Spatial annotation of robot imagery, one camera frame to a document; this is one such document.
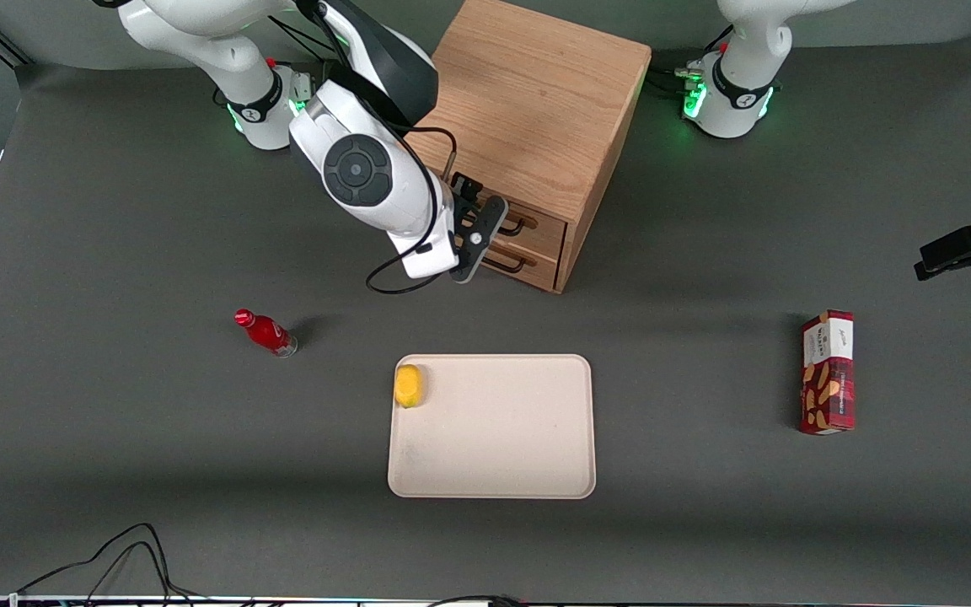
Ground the red bottle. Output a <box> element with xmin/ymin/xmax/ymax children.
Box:
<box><xmin>234</xmin><ymin>309</ymin><xmax>298</xmax><ymax>358</ymax></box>

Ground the beige plastic tray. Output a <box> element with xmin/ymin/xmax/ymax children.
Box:
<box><xmin>388</xmin><ymin>354</ymin><xmax>597</xmax><ymax>499</ymax></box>

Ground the black base cable bundle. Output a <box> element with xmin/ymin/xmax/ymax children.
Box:
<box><xmin>271</xmin><ymin>17</ymin><xmax>322</xmax><ymax>115</ymax></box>
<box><xmin>646</xmin><ymin>63</ymin><xmax>705</xmax><ymax>98</ymax></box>

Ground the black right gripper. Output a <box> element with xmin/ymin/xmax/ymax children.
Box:
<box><xmin>449</xmin><ymin>172</ymin><xmax>510</xmax><ymax>285</ymax></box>

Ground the red plaid shortbread box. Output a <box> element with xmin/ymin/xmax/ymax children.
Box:
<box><xmin>798</xmin><ymin>309</ymin><xmax>856</xmax><ymax>436</ymax></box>

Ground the wooden drawer cabinet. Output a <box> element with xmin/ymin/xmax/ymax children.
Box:
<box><xmin>405</xmin><ymin>0</ymin><xmax>652</xmax><ymax>294</ymax></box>

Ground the yellow lemon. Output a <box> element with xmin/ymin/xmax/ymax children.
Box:
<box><xmin>394</xmin><ymin>364</ymin><xmax>425</xmax><ymax>409</ymax></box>

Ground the thin black cable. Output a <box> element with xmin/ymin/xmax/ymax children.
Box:
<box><xmin>18</xmin><ymin>523</ymin><xmax>200</xmax><ymax>607</ymax></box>
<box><xmin>426</xmin><ymin>594</ymin><xmax>528</xmax><ymax>607</ymax></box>

